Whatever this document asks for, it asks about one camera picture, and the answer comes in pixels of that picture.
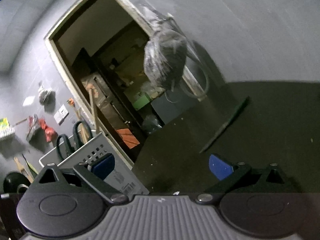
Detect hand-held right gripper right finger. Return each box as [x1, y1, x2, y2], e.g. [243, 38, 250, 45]
[196, 154, 293, 204]

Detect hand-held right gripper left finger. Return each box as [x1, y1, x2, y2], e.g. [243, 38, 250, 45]
[32, 154, 129, 203]

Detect grey perforated utensil basket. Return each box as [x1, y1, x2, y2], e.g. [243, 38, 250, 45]
[39, 132, 150, 195]

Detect green-handled scissors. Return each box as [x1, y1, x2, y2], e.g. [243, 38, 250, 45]
[56, 121, 93, 160]

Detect wooden chopstick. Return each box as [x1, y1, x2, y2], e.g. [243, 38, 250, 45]
[88, 88, 101, 133]
[73, 105, 88, 143]

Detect yellow jerry can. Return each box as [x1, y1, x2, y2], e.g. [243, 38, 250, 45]
[116, 129, 140, 149]

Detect green box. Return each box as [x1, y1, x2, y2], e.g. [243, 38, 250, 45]
[133, 93, 151, 111]

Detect dark grey cabinet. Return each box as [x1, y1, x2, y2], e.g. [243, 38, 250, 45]
[151, 90, 200, 126]

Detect hanging clear packet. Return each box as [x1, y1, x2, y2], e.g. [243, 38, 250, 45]
[26, 115, 40, 141]

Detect wooden spatula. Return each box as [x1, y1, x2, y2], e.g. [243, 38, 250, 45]
[14, 156, 34, 183]

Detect dark hanging bag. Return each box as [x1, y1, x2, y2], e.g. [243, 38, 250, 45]
[38, 81, 56, 105]

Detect black pan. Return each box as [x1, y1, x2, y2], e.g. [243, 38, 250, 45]
[3, 171, 32, 193]

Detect wooden storage shelves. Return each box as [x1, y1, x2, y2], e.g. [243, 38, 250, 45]
[82, 37, 155, 105]

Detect plastic bag of dark contents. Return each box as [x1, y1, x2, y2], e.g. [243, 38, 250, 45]
[143, 5, 188, 91]

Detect white wall switch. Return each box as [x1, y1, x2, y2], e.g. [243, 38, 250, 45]
[53, 104, 70, 125]

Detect grey hose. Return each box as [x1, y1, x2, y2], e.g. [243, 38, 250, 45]
[184, 40, 211, 100]

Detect white wall rack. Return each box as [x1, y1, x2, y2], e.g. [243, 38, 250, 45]
[0, 117, 14, 139]

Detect white door frame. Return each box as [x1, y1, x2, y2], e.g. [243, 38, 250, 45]
[44, 0, 208, 169]

